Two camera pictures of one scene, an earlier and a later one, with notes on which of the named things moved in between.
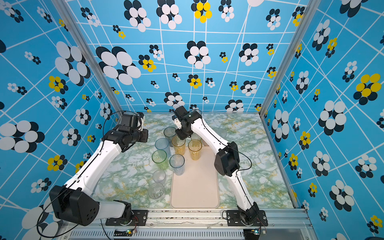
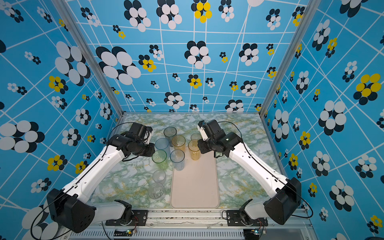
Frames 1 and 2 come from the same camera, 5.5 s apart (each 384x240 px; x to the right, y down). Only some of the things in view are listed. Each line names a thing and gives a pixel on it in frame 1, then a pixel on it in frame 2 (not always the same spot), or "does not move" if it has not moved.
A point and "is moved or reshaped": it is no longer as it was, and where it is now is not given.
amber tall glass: x=194 y=146 does not move
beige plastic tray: x=198 y=186 does not move
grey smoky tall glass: x=169 y=132 does not move
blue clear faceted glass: x=177 y=162 is moved or reshaped
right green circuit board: x=252 y=234 does not move
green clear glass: x=159 y=157 does not move
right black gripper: x=182 y=137 → x=201 y=144
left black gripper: x=145 y=132 → x=152 y=148
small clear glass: x=159 y=175 does not move
